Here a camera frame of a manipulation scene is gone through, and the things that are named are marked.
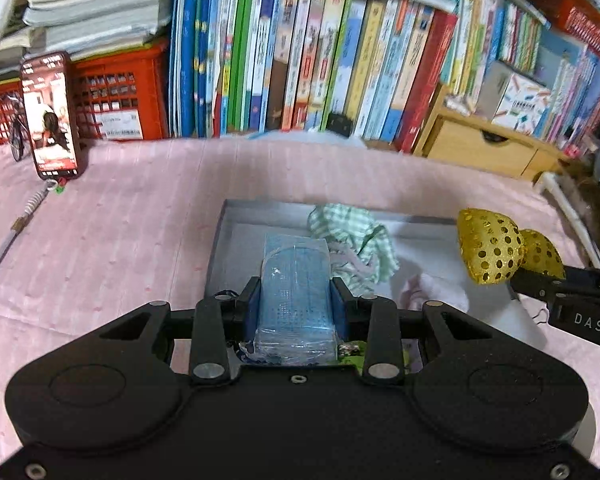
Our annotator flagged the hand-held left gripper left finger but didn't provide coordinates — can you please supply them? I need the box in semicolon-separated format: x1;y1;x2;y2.
80;276;263;385

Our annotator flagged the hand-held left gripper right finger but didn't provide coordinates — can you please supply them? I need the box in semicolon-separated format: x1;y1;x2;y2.
331;276;521;385

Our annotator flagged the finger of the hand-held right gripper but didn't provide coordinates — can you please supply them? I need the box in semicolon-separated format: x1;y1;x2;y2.
510;266;581;306

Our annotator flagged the blue face mask packet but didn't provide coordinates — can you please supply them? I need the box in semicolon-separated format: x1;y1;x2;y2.
240;232;340;366

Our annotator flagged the gold sequin bow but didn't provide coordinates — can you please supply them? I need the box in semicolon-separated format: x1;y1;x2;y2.
456;207;566;286

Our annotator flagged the green patterned fabric bundle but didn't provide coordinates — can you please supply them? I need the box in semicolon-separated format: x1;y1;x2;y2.
307;203;400;296

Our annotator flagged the grey cardboard box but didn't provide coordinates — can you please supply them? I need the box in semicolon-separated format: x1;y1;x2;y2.
204;199;521;376

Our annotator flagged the white plastic tube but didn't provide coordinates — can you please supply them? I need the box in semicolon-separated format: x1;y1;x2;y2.
534;171;600;268

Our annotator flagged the wooden drawer unit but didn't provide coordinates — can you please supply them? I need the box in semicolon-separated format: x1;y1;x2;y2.
412;85;571;181

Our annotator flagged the pink striped tablecloth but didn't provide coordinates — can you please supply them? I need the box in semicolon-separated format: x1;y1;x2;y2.
0;137;600;461

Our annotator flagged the white box with colourful print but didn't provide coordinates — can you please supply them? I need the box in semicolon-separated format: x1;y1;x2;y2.
475;60;552;133

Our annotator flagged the small black device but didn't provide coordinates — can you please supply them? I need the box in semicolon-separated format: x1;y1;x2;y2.
325;112;353;137

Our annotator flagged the row of upright books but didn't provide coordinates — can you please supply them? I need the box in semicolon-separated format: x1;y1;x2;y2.
167;0;600;156

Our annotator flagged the red plastic crate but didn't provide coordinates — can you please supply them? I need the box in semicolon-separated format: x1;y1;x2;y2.
0;37;170;145

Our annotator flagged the red plastic basket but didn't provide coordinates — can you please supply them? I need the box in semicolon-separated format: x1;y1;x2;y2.
527;0;600;63

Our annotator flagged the smartphone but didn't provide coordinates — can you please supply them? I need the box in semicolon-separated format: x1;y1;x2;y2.
20;51;88;180

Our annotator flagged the small toy bicycle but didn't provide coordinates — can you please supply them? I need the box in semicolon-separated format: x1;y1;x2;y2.
6;91;31;162

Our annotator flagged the stack of lying books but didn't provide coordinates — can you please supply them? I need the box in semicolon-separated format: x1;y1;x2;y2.
0;0;176;78

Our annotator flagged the charging cable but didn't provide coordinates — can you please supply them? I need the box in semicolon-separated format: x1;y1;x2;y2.
0;180;63;311

